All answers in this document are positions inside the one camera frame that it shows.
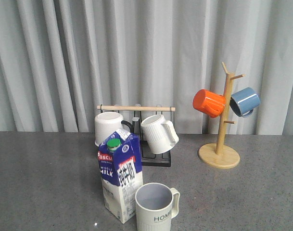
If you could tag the Pascual whole milk carton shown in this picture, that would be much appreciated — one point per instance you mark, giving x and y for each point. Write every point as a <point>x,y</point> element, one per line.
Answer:
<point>120,166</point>

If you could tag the white HOME cup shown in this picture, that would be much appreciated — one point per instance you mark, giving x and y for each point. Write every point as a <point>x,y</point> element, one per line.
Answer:
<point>156,206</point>

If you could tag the white ribbed mug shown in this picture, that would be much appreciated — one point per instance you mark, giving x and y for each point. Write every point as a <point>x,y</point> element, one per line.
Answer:
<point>160,134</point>

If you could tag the orange enamel mug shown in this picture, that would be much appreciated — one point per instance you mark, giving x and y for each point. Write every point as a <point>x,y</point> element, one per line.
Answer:
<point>209,103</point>

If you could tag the wooden mug tree stand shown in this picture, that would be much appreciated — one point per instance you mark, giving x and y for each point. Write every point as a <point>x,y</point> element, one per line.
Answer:
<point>218,154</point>

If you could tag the blue enamel mug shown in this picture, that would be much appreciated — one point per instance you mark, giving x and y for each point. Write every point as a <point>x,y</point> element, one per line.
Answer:
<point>244,102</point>

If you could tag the grey curtain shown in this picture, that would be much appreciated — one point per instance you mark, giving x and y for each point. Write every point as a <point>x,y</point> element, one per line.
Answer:
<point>60,59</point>

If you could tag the white mug black handle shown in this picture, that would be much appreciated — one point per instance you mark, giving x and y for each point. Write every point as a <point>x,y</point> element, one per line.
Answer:
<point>107,123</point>

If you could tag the black wire mug rack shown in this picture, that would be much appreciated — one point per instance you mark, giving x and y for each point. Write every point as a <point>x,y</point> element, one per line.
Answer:
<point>148,158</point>

